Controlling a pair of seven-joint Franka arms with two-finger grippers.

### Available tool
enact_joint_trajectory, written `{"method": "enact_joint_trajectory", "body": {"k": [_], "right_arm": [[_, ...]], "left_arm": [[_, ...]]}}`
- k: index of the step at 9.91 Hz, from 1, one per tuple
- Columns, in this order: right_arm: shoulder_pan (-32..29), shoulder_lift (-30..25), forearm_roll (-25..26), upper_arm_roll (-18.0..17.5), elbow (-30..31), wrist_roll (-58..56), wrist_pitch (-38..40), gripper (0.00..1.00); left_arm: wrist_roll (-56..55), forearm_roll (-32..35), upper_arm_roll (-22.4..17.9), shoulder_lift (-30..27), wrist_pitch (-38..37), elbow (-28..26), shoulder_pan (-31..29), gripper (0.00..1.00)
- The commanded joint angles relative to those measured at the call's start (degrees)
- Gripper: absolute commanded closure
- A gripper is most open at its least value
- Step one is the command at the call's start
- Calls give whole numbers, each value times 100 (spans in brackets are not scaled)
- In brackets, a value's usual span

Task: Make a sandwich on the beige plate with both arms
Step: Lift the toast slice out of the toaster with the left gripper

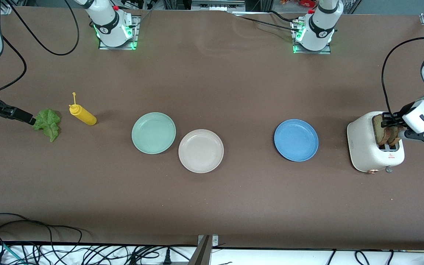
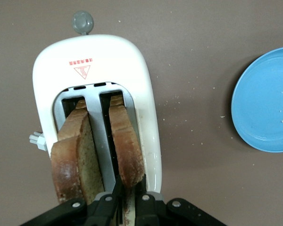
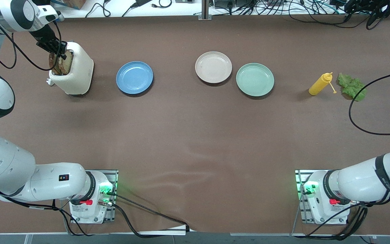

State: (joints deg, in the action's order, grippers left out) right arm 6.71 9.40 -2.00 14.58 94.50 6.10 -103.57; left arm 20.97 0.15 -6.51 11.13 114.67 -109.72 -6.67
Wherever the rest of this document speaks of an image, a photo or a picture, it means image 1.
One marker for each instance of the brown bread slice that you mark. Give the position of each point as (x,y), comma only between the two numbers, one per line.
(381,135)
(396,138)

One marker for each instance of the green lettuce leaf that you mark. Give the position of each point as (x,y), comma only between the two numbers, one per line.
(48,123)

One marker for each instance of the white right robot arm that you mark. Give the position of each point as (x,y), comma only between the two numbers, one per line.
(109,22)

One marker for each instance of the blue round plate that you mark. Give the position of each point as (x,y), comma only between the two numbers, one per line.
(296,140)

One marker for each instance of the green round plate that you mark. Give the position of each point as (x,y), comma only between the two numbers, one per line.
(153,133)

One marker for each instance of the beige round plate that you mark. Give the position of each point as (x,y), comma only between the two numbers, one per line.
(201,151)

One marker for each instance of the white two-slot toaster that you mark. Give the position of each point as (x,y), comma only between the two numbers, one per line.
(363,147)

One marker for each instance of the yellow squeeze bottle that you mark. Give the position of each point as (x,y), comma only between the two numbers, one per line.
(84,116)

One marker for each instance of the red orange packet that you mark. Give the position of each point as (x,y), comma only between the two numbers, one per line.
(306,3)

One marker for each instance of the white lower bench ledge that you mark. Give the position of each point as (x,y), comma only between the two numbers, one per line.
(271,257)

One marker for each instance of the black power plug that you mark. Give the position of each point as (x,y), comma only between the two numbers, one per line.
(167,259)

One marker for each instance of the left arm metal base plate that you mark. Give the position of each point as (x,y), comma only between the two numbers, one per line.
(320,52)

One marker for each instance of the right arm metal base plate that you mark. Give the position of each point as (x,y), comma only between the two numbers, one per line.
(118,48)

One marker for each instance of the aluminium frame with sockets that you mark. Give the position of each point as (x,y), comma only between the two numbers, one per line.
(217,4)

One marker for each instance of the silver angle bracket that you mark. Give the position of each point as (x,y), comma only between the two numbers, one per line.
(215,241)

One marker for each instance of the dark metal mount post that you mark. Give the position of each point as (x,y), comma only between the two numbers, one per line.
(199,255)

